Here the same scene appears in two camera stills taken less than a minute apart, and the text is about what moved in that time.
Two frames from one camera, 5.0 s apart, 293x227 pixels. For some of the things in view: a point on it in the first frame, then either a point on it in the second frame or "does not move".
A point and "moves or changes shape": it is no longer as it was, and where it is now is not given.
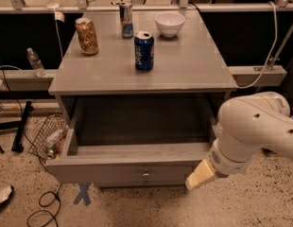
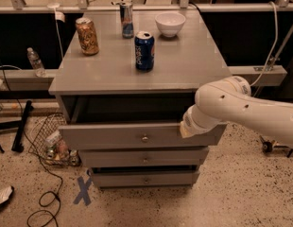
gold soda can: (86, 36) does not move
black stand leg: (17, 144) does not move
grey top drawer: (134, 138) moves or changes shape
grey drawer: (141, 182) to (142, 156)
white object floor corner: (2, 194) does not move
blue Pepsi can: (144, 51) does not move
